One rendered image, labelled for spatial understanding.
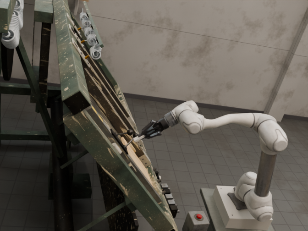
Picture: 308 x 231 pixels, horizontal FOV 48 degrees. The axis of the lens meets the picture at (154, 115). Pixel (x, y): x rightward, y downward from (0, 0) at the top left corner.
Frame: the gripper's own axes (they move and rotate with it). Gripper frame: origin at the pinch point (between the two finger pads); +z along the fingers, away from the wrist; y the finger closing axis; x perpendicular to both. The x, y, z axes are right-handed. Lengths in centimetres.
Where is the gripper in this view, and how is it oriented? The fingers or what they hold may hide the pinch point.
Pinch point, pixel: (139, 137)
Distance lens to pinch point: 216.7
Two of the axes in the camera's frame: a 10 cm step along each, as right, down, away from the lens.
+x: -2.6, -5.2, 8.1
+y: 4.3, 6.9, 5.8
